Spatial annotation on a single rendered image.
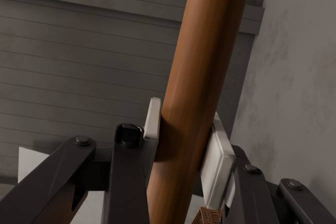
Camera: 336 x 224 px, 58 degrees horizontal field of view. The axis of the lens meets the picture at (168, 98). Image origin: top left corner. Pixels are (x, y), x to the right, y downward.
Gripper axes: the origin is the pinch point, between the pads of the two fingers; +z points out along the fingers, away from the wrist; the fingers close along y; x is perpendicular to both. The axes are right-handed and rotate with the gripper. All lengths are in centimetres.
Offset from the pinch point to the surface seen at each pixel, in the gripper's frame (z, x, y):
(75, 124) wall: 351, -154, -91
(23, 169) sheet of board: 332, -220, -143
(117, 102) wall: 352, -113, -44
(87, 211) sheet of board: 312, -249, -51
